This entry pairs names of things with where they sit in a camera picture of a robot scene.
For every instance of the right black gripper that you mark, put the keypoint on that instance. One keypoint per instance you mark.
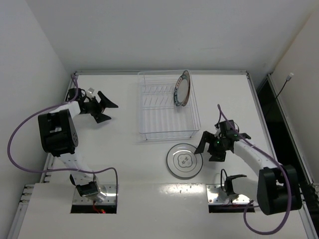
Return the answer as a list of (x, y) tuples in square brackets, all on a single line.
[(212, 146)]

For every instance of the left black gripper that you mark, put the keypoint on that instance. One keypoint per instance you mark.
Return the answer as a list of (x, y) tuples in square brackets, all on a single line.
[(96, 107)]

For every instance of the grey rimmed white plate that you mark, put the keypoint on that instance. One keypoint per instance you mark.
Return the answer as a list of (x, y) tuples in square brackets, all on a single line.
[(182, 162)]

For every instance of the orange sunburst plate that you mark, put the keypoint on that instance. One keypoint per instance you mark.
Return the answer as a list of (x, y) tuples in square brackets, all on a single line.
[(184, 88)]

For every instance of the green rimmed white plate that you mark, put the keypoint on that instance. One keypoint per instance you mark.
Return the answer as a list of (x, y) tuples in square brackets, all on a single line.
[(177, 102)]

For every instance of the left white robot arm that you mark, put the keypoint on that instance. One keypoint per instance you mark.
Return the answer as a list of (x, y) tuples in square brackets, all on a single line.
[(59, 138)]

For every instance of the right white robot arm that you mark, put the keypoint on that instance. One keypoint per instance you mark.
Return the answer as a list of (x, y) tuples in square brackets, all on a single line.
[(276, 185)]

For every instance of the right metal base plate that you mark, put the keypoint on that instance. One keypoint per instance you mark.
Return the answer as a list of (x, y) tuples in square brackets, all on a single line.
[(217, 197)]

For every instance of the metal base plate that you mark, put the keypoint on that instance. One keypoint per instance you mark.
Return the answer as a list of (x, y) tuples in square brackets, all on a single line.
[(106, 197), (217, 197)]

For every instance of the clear wire dish rack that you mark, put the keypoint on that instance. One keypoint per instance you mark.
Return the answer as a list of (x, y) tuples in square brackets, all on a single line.
[(159, 118)]

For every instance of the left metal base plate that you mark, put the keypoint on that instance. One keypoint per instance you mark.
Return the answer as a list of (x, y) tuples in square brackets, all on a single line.
[(106, 197)]

